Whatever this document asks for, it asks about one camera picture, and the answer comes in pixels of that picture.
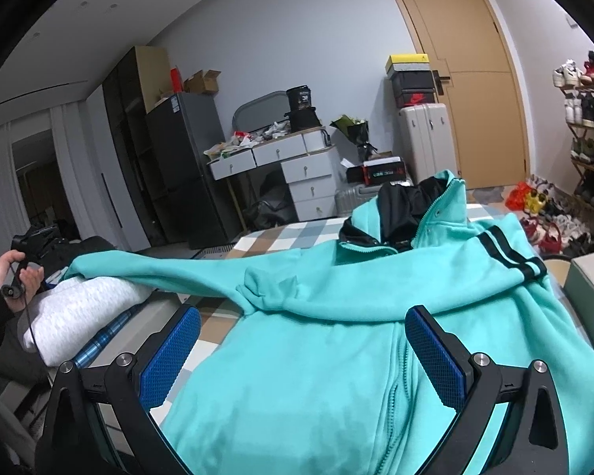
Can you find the black and red shoe box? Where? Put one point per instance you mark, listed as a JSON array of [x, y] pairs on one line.
[[381, 173]]

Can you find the yellow lid shoe box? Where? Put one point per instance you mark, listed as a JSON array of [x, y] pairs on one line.
[[406, 62]]

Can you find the black cylindrical bucket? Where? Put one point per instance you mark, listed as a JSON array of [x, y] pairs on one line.
[[299, 104]]

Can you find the tan wooden door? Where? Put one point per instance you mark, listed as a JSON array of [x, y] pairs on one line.
[[465, 109]]

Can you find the person's left hand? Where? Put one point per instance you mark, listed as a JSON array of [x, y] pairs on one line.
[[7, 269]]

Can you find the black bag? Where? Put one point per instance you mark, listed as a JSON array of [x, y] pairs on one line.
[[272, 208]]

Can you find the wooden shoe rack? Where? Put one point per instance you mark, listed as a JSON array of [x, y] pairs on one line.
[[586, 163]]

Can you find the black cloth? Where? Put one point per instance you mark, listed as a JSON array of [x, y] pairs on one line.
[[89, 250]]

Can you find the dark glass window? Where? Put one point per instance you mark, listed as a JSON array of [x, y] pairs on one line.
[[44, 193]]

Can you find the tall dark cabinet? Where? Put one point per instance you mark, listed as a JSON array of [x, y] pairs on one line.
[[128, 133]]

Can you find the dark red bag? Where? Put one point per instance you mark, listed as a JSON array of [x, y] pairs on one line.
[[552, 242]]

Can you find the yellow bag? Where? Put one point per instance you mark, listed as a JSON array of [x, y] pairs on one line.
[[534, 200]]

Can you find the silver ribbed suitcase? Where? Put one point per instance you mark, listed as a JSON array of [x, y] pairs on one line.
[[354, 200]]

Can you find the white folded cloth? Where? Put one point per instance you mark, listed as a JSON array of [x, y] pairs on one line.
[[79, 316]]

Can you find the red plastic bag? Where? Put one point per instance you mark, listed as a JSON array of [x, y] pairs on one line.
[[517, 198]]

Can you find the blue plaid cloth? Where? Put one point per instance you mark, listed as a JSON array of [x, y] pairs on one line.
[[104, 339]]

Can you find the open cardboard box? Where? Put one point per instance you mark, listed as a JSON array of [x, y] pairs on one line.
[[203, 81]]

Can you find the white wardrobe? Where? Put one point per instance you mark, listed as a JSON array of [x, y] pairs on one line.
[[123, 198]]

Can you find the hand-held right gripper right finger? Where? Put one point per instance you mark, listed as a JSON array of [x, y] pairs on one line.
[[435, 361]]

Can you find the black shoe box red logo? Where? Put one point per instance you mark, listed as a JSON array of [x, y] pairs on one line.
[[416, 99]]

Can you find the teal hooded zip jacket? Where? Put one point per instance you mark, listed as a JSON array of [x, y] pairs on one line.
[[326, 356]]

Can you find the grey rounded mirror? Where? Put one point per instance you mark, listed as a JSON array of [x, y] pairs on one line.
[[257, 111]]

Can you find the black wrapped flower bouquet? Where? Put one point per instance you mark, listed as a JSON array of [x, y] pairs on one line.
[[351, 126]]

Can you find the white hard suitcase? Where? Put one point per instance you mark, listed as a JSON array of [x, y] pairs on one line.
[[425, 143]]

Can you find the white drawer dresser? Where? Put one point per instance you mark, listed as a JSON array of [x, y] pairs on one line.
[[307, 178]]

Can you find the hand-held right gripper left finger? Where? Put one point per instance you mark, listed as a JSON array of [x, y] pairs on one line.
[[171, 356]]

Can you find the black refrigerator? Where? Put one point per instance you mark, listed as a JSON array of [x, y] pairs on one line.
[[188, 168]]

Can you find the pile of scattered shoes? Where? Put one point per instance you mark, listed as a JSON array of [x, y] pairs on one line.
[[569, 227]]

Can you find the checkered bed sheet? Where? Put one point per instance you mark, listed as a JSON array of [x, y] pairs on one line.
[[287, 237]]

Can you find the pile of dresser clutter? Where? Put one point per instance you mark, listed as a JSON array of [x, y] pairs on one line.
[[237, 141]]

